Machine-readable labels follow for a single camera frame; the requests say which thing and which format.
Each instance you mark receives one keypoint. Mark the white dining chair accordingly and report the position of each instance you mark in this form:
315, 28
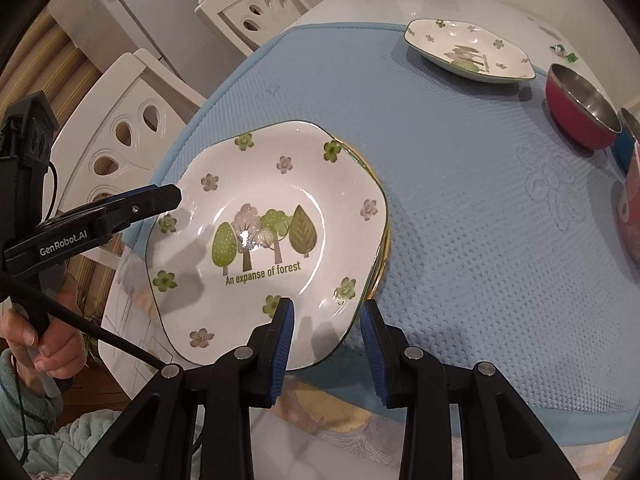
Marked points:
120, 85
225, 15

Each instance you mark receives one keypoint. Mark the red steel bowl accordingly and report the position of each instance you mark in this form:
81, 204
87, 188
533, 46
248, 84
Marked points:
570, 110

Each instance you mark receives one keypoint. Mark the person's left forearm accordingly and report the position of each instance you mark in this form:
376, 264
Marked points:
30, 425

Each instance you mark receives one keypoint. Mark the blue steel bowl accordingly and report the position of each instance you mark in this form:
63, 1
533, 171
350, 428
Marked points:
631, 125

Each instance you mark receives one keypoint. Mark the white cabinet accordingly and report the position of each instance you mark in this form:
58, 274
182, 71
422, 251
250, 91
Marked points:
145, 10

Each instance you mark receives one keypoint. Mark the white tree print plate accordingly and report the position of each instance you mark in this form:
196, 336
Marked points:
465, 45
280, 185

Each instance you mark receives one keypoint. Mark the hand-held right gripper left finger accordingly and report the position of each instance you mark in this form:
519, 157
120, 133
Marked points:
281, 350

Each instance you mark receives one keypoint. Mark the gold rimmed plate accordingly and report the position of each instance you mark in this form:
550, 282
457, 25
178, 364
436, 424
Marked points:
384, 260

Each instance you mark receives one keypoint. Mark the person's left hand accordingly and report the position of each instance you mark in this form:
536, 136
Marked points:
55, 350

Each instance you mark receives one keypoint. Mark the printed tablecloth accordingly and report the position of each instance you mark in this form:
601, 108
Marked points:
325, 425

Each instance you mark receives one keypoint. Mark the pink printed bowl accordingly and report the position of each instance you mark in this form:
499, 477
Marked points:
631, 200

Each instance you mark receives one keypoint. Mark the green wrapped candy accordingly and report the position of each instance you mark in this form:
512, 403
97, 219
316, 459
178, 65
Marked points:
564, 52

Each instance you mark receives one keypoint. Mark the light blue table mat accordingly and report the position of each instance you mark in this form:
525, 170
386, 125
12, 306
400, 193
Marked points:
450, 185

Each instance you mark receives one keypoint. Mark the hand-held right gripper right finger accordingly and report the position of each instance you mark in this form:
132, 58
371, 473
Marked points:
372, 355

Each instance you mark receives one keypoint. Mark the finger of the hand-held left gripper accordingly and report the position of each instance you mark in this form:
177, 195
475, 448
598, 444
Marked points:
150, 201

